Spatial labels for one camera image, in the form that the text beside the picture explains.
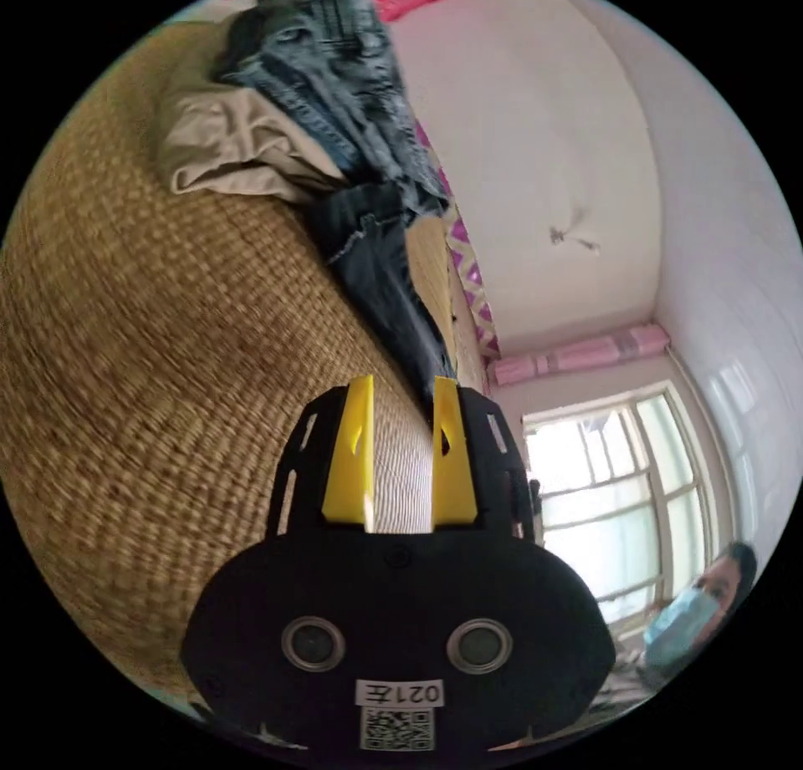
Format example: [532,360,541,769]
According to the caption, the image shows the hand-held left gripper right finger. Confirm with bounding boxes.
[431,375,478,529]

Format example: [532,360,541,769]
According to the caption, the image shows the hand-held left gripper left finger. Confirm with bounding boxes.
[320,374,376,533]

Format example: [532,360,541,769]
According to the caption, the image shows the black jeans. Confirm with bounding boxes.
[305,180,460,415]

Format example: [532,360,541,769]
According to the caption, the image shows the pink curtain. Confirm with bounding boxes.
[488,324,671,387]

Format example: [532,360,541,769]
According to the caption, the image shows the window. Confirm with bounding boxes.
[521,385,716,633]

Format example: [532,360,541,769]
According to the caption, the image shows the bed with woven mat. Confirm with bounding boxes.
[0,22,503,690]

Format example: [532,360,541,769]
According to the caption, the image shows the ceiling fan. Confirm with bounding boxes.
[549,208,601,257]

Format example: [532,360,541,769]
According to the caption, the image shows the person's body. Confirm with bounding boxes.
[586,541,760,718]

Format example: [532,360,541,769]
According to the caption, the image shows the pile of clothes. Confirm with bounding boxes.
[156,0,451,217]

